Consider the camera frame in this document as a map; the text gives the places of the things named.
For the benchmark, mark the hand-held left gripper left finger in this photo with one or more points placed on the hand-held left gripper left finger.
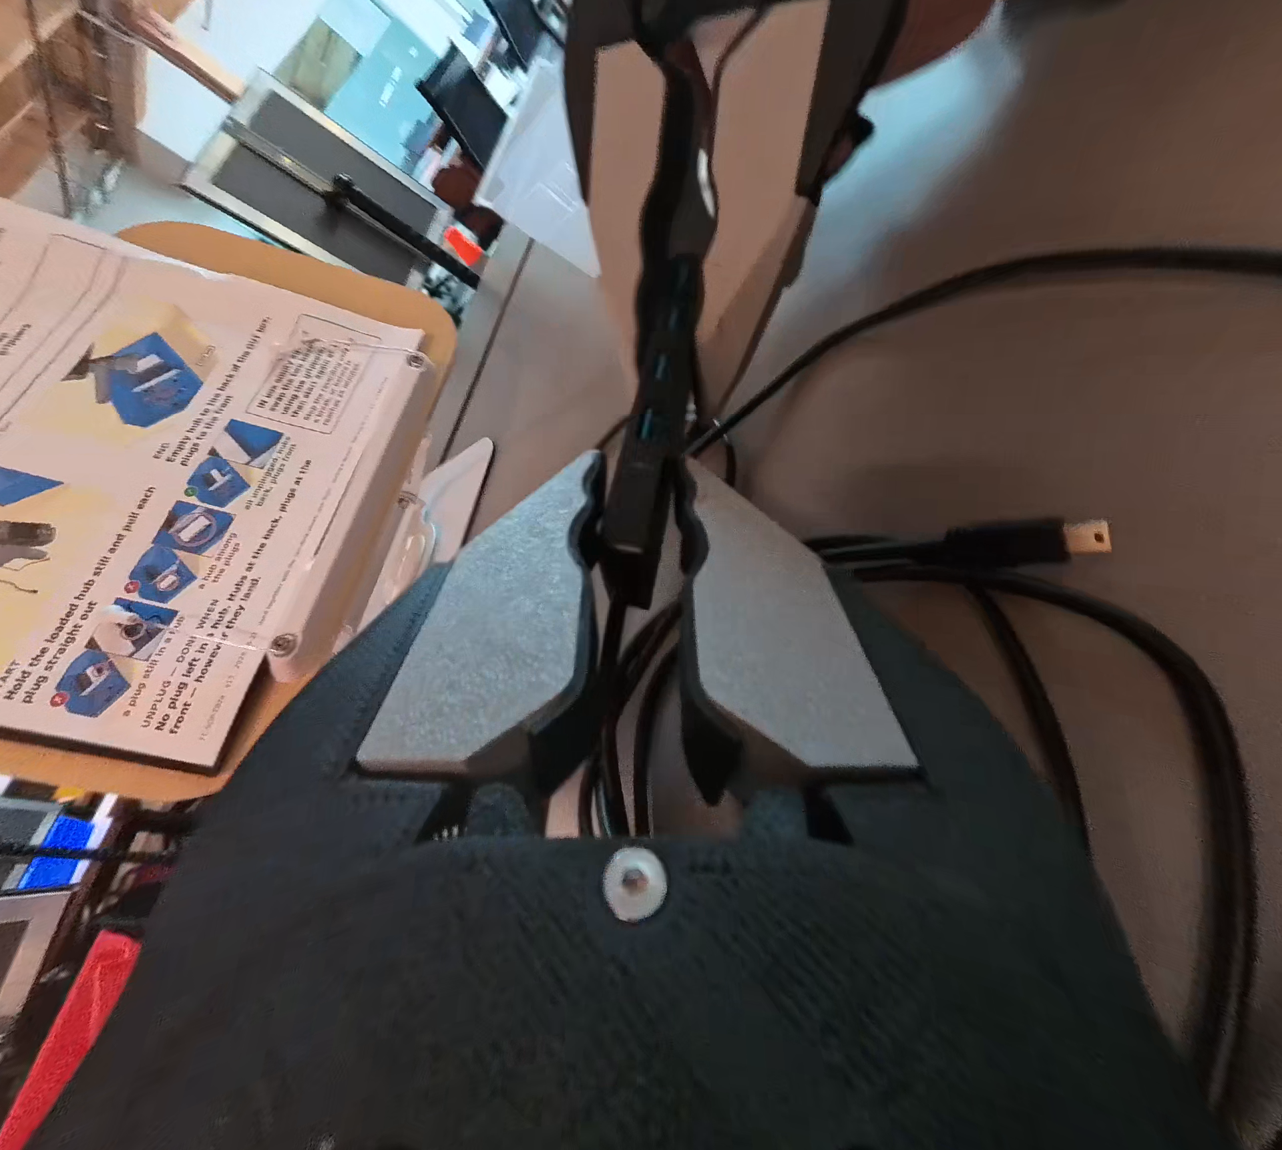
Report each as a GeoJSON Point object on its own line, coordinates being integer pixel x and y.
{"type": "Point", "coordinates": [492, 649]}

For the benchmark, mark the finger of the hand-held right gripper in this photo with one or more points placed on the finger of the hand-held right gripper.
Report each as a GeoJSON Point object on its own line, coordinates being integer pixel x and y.
{"type": "Point", "coordinates": [766, 128]}
{"type": "Point", "coordinates": [619, 160]}

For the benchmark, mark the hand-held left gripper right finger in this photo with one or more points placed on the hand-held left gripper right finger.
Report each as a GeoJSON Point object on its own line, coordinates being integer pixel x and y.
{"type": "Point", "coordinates": [781, 660]}

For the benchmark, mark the slim black usb hub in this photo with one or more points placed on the slim black usb hub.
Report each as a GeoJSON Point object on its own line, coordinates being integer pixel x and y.
{"type": "Point", "coordinates": [653, 470]}

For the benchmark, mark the black computer monitor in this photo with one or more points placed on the black computer monitor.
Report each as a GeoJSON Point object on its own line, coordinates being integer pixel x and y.
{"type": "Point", "coordinates": [516, 8]}
{"type": "Point", "coordinates": [466, 109]}

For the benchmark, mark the clear acrylic sign holder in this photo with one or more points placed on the clear acrylic sign holder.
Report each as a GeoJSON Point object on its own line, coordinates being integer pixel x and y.
{"type": "Point", "coordinates": [352, 570]}

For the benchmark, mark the white pad with round button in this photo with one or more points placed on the white pad with round button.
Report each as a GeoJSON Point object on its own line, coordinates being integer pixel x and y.
{"type": "Point", "coordinates": [457, 490]}

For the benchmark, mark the round wooden board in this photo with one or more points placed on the round wooden board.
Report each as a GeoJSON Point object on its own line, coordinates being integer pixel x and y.
{"type": "Point", "coordinates": [302, 270]}

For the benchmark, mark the printed instruction sheet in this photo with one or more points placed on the printed instruction sheet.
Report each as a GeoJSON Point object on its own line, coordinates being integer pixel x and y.
{"type": "Point", "coordinates": [201, 470]}

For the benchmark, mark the wooden shelf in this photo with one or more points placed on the wooden shelf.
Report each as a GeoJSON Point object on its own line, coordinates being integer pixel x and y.
{"type": "Point", "coordinates": [61, 68]}

